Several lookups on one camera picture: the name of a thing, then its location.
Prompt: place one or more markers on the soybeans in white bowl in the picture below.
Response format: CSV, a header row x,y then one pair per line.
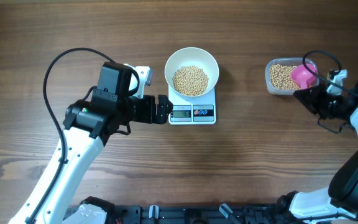
x,y
190,80

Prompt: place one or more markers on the pile of soybeans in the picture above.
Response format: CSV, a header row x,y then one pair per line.
x,y
280,76

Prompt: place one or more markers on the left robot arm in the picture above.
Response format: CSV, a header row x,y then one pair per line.
x,y
117,100

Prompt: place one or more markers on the clear plastic container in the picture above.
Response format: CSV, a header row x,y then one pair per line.
x,y
294,61

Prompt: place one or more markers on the white digital kitchen scale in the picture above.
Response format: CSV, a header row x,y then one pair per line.
x,y
192,110

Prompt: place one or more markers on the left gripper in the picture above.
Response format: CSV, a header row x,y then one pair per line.
x,y
162,114

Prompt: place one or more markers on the white bowl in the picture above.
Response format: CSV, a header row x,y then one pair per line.
x,y
192,56

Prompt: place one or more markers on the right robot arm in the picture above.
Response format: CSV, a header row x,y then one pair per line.
x,y
340,199

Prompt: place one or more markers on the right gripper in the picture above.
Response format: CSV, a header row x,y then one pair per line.
x,y
311,101

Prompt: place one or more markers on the pink plastic scoop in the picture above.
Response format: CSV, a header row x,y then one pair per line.
x,y
303,76

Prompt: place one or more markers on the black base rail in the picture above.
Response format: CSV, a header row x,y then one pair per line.
x,y
154,214

